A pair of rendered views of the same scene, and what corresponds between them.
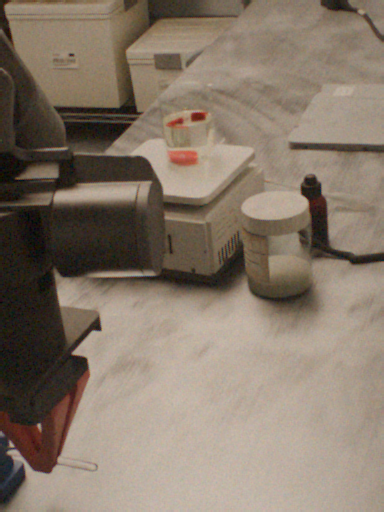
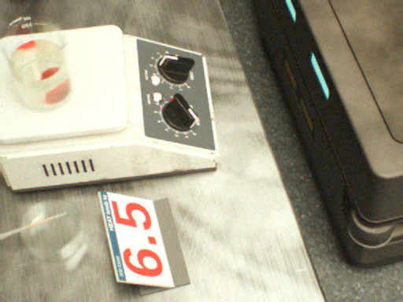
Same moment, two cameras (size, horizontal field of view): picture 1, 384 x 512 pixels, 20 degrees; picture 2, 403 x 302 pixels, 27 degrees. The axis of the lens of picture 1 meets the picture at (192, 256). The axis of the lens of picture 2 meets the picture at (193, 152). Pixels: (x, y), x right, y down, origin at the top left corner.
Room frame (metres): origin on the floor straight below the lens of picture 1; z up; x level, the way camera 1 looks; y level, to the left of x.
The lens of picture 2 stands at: (1.43, -0.15, 1.43)
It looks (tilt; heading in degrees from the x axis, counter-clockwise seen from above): 56 degrees down; 149
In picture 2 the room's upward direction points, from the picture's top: 5 degrees counter-clockwise
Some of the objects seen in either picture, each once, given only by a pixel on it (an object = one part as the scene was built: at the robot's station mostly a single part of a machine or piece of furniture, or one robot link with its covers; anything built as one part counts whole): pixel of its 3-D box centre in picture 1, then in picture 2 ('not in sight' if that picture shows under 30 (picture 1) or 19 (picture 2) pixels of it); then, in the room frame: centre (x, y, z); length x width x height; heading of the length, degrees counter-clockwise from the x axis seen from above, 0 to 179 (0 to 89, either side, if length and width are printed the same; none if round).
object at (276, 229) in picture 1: (277, 245); not in sight; (0.85, -0.08, 0.79); 0.06 x 0.06 x 0.08
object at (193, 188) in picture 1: (176, 170); (60, 82); (0.95, 0.01, 0.83); 0.12 x 0.12 x 0.01; 61
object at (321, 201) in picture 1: (311, 207); not in sight; (0.94, -0.12, 0.79); 0.03 x 0.03 x 0.07
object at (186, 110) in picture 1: (185, 125); (42, 64); (0.95, -0.01, 0.87); 0.06 x 0.05 x 0.08; 48
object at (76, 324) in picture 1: (16, 320); not in sight; (0.60, 0.12, 0.89); 0.10 x 0.07 x 0.07; 154
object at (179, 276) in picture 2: not in sight; (143, 237); (1.10, -0.01, 0.77); 0.09 x 0.06 x 0.04; 159
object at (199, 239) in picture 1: (157, 208); (95, 107); (0.96, 0.03, 0.79); 0.22 x 0.13 x 0.08; 61
